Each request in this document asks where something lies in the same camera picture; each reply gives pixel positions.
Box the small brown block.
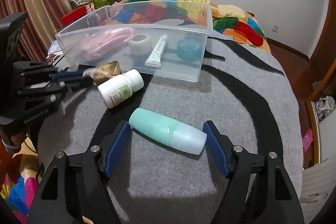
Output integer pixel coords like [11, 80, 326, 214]
[83, 61, 122, 86]

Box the pink knitted rope bundle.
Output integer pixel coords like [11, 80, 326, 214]
[79, 27, 137, 62]

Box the white pill bottle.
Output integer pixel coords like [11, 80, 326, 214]
[97, 69, 144, 109]

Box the white tape roll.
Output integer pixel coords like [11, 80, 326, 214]
[129, 34, 153, 56]

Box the mint green white bottle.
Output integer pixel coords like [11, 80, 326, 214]
[129, 108, 207, 155]

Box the white ointment tube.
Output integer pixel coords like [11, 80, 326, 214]
[145, 35, 168, 68]

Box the clear plastic storage box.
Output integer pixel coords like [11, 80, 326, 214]
[55, 0, 213, 82]

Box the blue tape roll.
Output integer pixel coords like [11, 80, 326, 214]
[177, 39, 202, 62]

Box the white radiator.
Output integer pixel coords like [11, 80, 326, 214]
[299, 156, 335, 223]

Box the red box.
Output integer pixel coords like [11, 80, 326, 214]
[60, 6, 87, 27]

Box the wooden shelf unit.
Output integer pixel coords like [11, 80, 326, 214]
[305, 0, 335, 166]

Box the pink croc shoe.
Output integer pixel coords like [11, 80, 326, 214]
[302, 128, 313, 152]

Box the grey black patterned blanket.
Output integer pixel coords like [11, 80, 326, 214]
[28, 31, 303, 223]

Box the colourful patchwork quilt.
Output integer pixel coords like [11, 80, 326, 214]
[100, 0, 270, 53]

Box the white wall socket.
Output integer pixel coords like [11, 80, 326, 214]
[272, 25, 278, 32]

